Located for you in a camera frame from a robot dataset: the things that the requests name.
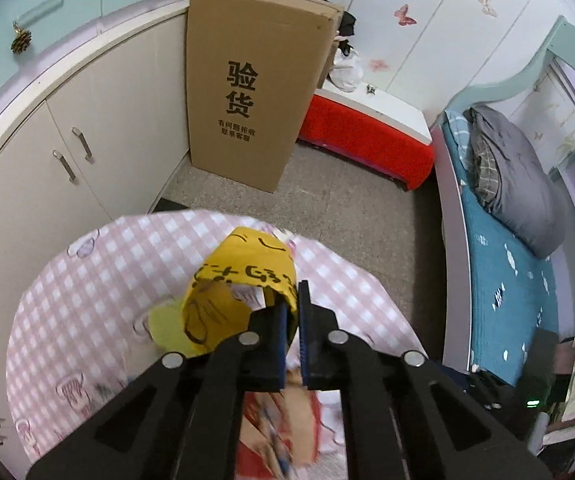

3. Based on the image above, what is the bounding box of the dusty pink cloth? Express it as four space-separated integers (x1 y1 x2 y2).
557 345 575 376

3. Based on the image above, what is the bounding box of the pink checked tablecloth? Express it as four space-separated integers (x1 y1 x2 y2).
5 210 425 480

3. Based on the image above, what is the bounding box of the dark plaid blanket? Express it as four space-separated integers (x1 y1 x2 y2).
470 150 505 213

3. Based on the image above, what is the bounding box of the grey duvet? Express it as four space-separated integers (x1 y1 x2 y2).
469 106 568 260

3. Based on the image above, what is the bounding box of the yellow printed paper bag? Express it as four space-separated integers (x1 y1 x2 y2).
182 226 298 358

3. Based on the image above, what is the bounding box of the bed with blue printed sheet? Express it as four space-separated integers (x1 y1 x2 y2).
430 15 575 396

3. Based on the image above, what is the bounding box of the large cardboard box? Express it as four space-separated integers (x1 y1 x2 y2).
185 0 345 193

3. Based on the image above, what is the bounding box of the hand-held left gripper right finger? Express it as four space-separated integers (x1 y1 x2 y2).
297 280 553 480

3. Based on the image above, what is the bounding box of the metal cabinet handle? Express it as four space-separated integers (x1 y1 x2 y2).
72 127 93 161
52 150 77 183

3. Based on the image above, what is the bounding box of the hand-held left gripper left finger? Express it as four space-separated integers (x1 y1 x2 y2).
26 300 298 480

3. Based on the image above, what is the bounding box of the white plastic bag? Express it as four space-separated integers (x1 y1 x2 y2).
330 52 363 92

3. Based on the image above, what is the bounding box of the black clothes pile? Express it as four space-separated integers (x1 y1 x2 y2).
337 10 358 58

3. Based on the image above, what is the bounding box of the yellow-green paper piece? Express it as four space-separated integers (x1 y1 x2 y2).
148 300 203 358

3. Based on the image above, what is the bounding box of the pine cone ornament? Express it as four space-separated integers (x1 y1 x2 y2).
11 22 32 55

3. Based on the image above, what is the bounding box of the light blue upper cabinet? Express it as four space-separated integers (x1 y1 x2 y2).
0 0 193 111

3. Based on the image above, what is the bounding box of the red covered bench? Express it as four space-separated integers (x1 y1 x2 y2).
297 87 435 192

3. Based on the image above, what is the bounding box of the light blue checked pillow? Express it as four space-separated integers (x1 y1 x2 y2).
445 110 473 161

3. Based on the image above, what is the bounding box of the cream floor cabinet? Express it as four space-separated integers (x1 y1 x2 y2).
0 7 193 461

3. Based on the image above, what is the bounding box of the red paper bag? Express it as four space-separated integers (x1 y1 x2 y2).
238 382 321 480

